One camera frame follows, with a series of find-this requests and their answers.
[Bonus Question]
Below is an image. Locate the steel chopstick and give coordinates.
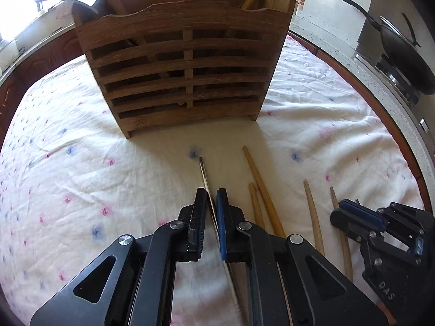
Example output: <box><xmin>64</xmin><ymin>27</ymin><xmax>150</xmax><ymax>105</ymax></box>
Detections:
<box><xmin>198</xmin><ymin>156</ymin><xmax>248</xmax><ymax>325</ymax></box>

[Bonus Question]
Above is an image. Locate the gas stove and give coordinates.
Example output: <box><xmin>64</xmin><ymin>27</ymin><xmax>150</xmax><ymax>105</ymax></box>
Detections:
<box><xmin>355</xmin><ymin>52</ymin><xmax>420</xmax><ymax>108</ymax></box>

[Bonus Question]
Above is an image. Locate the white floral tablecloth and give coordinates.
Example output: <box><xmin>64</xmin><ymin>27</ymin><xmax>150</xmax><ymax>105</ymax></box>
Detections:
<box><xmin>1</xmin><ymin>39</ymin><xmax>423</xmax><ymax>323</ymax></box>

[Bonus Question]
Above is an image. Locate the black wok pan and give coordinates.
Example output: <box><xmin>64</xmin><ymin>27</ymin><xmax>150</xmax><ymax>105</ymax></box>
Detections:
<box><xmin>342</xmin><ymin>0</ymin><xmax>434</xmax><ymax>96</ymax></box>

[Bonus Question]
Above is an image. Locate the wooden utensil holder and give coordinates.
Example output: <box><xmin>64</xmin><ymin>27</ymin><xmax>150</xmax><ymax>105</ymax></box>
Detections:
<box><xmin>72</xmin><ymin>0</ymin><xmax>296</xmax><ymax>137</ymax></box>

